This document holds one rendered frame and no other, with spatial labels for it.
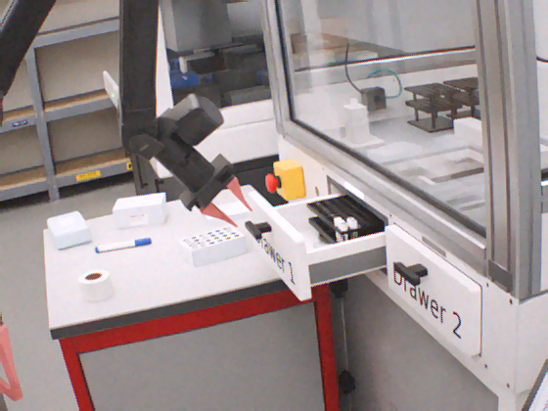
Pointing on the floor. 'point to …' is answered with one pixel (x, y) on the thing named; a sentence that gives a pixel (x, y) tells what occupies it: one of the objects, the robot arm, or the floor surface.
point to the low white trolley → (188, 325)
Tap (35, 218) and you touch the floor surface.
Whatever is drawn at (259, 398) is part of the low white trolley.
